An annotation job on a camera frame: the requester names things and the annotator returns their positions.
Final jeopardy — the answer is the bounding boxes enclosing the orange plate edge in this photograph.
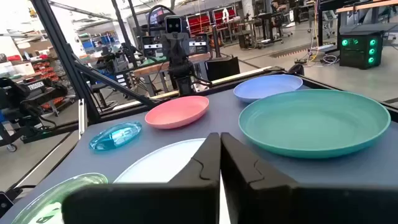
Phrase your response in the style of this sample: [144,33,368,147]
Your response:
[144,95,210,130]

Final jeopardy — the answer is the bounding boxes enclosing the small clear blue plate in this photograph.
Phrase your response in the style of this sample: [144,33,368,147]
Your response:
[89,121,143,152]

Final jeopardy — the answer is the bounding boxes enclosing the large teal plastic plate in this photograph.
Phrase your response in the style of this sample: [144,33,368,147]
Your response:
[238,89,392,159]

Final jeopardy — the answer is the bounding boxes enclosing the black Trossen robot stand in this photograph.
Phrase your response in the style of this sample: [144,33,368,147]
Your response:
[0,77,68,153]

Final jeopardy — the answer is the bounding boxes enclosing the large white plastic plate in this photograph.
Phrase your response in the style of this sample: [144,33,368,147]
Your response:
[113,138,206,184]

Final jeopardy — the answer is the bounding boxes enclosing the wooden desk top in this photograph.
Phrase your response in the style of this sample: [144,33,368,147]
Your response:
[335,0,398,14]

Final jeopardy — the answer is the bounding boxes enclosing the yellow cable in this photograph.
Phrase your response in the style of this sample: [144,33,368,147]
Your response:
[312,0,320,62]

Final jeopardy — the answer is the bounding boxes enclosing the clear green plastic plate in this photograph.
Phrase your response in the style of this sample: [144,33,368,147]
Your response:
[11,172,109,224]

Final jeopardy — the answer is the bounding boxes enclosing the black computer tower green lights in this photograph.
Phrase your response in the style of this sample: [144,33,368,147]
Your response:
[338,30,384,70]

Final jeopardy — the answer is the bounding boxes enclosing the blue plastic plate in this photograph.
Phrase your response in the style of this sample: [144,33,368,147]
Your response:
[233,73,304,104]

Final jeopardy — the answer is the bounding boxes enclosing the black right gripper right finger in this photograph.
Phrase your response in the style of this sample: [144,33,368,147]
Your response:
[220,132,398,224]

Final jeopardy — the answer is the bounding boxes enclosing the black equipment box white label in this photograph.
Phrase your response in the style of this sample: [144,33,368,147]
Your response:
[189,33,210,54]
[141,35,163,57]

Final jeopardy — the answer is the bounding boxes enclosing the person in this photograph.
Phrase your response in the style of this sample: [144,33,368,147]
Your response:
[269,0,285,27]

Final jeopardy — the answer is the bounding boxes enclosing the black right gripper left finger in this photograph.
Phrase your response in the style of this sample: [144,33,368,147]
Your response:
[61,132,221,224]

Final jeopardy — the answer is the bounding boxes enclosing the white floor cables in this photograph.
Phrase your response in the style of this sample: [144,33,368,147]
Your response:
[295,53,340,67]

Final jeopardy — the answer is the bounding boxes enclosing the red storage bin shelf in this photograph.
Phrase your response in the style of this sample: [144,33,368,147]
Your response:
[186,12,212,35]
[213,7,237,27]
[32,60,60,82]

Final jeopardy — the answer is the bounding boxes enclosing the wooden workbench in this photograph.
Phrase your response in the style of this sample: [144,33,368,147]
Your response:
[133,52,216,97]

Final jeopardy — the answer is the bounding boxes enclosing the black aluminium table frame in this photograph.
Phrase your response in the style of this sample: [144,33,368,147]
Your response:
[29,0,398,125]

